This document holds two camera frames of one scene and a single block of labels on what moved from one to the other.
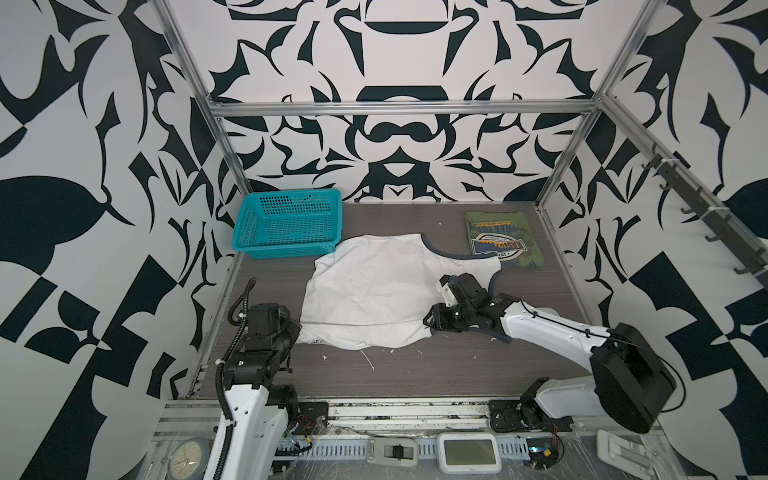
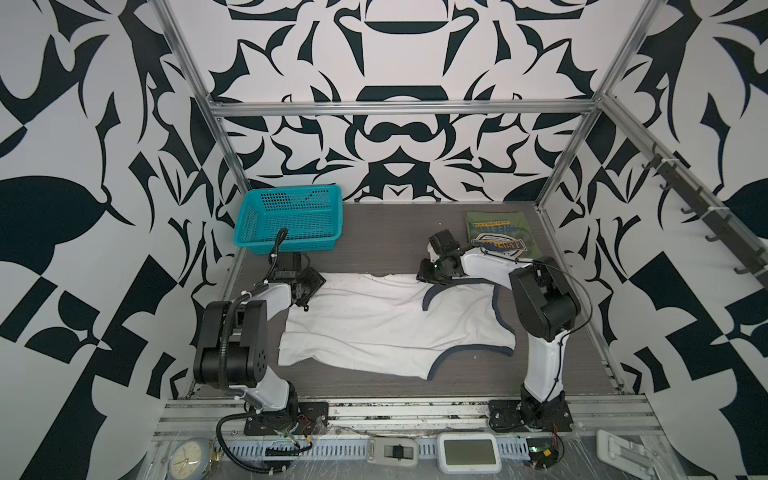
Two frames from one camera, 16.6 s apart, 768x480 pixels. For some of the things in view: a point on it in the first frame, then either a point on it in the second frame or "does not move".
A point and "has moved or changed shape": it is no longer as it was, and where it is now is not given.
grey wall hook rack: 722,226 does not move
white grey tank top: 372,291 has moved or changed shape
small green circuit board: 543,451 does not move
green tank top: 505,236 does not move
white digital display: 467,453 does not move
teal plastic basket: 289,223 does not move
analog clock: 188,459 does not move
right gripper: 438,320 -> 425,274
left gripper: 289,326 -> 316,281
